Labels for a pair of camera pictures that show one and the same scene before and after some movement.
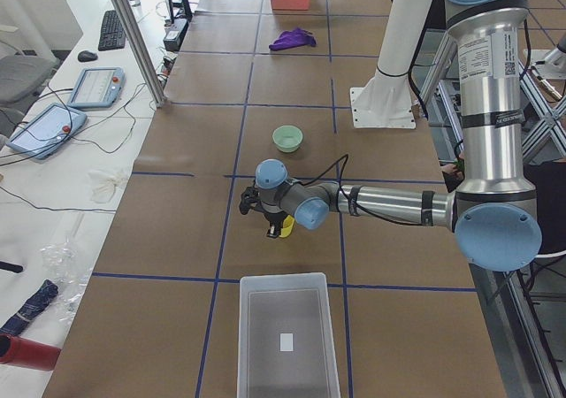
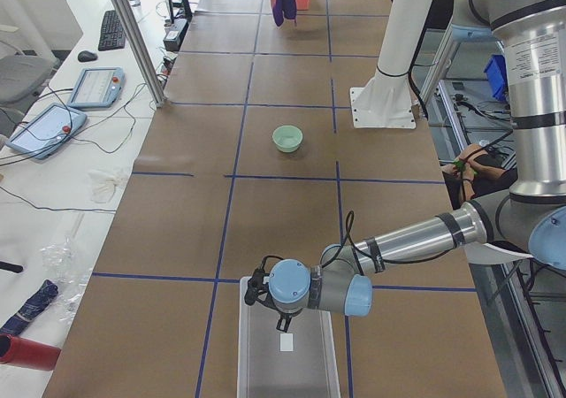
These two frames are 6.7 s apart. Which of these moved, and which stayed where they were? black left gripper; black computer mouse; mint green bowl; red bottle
Moved: black left gripper
Stayed: mint green bowl; red bottle; black computer mouse
